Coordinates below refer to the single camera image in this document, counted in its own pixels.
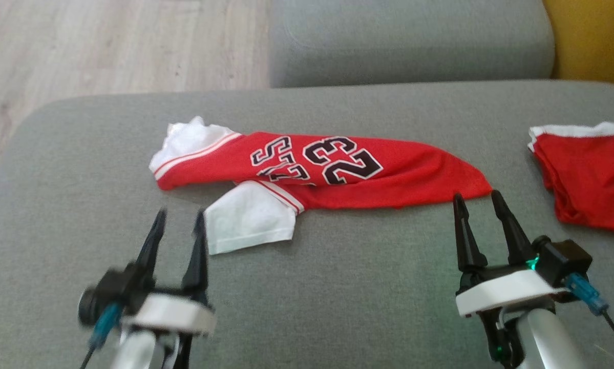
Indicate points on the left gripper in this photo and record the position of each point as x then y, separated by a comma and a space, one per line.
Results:
173, 315

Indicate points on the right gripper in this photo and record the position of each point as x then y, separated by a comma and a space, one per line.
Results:
506, 292

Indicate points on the red jersey white sleeves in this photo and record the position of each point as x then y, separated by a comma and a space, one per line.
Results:
399, 174

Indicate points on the red Bulls 23 jersey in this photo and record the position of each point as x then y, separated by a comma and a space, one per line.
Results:
588, 174

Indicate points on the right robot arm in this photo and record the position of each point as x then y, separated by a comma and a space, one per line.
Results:
552, 343

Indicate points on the large grey sofa seat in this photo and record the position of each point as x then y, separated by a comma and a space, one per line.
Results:
337, 287

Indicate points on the small grey sofa seat cushion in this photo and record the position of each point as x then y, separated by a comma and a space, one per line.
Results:
409, 41

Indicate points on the yellow sofa back cushion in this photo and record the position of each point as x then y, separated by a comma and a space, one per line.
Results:
593, 36

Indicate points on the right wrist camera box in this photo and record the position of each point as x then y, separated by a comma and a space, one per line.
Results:
565, 259

